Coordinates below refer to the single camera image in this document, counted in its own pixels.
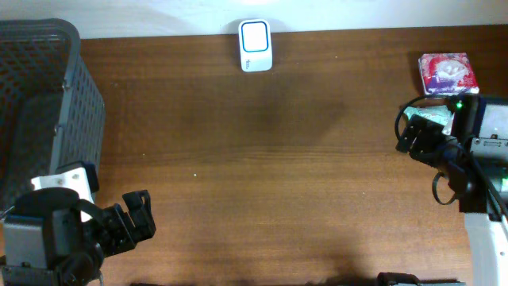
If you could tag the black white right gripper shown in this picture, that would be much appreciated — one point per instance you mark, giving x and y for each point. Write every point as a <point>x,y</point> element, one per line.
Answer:
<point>425,140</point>

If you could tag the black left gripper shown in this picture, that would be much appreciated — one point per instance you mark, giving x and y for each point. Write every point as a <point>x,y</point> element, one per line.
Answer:
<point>120,224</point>

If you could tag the green wipes pack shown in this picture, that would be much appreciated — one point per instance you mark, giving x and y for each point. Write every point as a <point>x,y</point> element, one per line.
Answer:
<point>439,114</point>

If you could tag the red purple tissue pack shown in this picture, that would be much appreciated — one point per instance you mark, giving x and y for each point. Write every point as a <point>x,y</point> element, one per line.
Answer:
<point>447,74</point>

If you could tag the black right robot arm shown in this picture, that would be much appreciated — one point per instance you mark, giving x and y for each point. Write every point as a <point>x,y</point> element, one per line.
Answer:
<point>485,219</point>

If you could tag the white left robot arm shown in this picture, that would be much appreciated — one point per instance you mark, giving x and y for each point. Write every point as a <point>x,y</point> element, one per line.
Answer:
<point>56,235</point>

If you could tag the grey plastic basket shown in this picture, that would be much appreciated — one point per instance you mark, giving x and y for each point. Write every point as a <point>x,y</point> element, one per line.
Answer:
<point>52,113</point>

